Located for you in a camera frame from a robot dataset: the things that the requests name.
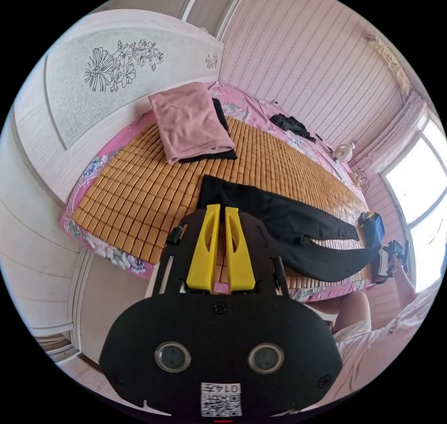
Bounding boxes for pale pink curtain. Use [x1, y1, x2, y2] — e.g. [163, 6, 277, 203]
[354, 90, 431, 177]

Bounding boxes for person's body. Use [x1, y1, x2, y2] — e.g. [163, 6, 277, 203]
[326, 280, 444, 414]

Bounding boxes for window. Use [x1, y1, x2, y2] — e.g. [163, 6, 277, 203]
[379, 116, 447, 294]

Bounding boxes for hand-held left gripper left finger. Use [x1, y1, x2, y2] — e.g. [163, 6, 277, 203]
[186, 204, 221, 294]

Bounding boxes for black pants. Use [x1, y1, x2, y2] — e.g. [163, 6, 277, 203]
[197, 175, 382, 282]

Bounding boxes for pile of clothes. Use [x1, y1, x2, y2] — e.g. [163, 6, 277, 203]
[148, 82, 238, 165]

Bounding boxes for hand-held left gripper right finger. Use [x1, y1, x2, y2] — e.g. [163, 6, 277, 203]
[224, 206, 256, 290]

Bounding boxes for person's right hand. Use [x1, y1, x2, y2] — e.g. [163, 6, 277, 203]
[383, 253, 402, 278]

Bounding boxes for small white fan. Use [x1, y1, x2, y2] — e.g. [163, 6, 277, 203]
[332, 142, 356, 163]

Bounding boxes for bed with woven mat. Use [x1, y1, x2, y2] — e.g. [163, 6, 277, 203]
[10, 10, 377, 304]

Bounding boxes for black crumpled cloth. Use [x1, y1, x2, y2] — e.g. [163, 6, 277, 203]
[270, 113, 317, 142]

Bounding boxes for white cupboard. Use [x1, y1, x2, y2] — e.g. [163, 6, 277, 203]
[0, 116, 88, 365]

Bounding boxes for person's right forearm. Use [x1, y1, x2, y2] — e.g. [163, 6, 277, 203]
[393, 267, 421, 304]

